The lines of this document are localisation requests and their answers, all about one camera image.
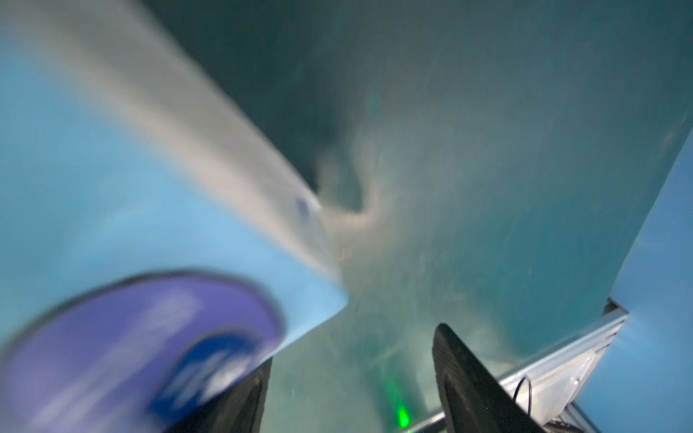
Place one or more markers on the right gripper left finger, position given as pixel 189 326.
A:
pixel 237 410

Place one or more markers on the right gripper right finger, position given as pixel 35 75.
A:
pixel 471 398

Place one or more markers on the light blue tissue box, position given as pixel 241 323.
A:
pixel 156 249

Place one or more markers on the aluminium front rail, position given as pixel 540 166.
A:
pixel 546 385

